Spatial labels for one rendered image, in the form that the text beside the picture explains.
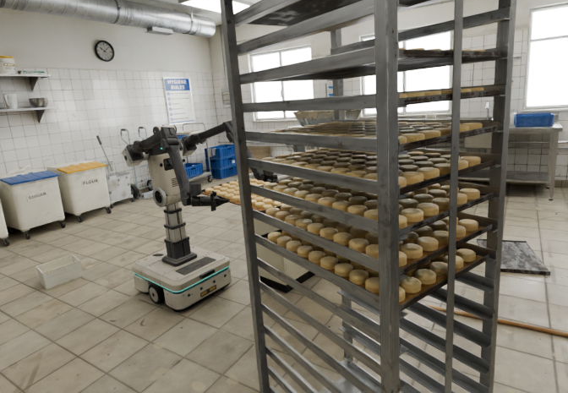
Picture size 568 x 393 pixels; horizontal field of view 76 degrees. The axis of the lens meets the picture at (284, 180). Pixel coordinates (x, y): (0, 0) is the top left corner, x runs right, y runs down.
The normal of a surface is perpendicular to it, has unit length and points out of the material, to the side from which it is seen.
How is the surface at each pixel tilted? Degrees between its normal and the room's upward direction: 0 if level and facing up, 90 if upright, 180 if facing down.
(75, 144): 90
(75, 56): 90
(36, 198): 92
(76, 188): 92
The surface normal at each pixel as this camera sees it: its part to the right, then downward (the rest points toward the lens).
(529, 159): -0.54, 0.22
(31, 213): 0.80, 0.07
